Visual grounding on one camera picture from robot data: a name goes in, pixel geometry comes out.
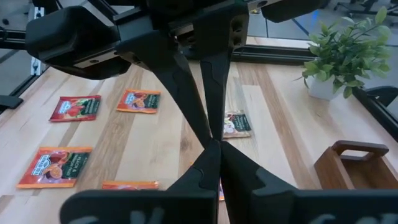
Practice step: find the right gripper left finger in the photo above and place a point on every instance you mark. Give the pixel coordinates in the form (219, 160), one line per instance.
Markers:
(186, 199)

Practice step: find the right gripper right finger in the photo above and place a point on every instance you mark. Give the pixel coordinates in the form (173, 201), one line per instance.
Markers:
(264, 199)

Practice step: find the green plant in white pot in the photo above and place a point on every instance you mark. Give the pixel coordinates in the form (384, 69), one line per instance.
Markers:
(323, 88)

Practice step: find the wooden tea organizer box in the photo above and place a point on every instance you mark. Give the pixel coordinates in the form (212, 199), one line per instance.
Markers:
(332, 174)

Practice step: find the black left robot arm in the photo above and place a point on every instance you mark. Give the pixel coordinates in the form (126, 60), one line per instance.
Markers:
(46, 3)

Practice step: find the black office chair base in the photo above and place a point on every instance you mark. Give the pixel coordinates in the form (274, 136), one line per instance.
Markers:
(357, 6)

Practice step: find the black flat plate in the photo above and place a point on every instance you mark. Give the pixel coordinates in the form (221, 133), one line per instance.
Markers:
(9, 102)

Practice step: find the red strawberry tea packet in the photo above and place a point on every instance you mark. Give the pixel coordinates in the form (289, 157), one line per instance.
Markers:
(74, 109)

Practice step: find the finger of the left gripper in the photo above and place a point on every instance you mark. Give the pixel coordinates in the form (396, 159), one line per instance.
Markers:
(180, 93)
(217, 93)

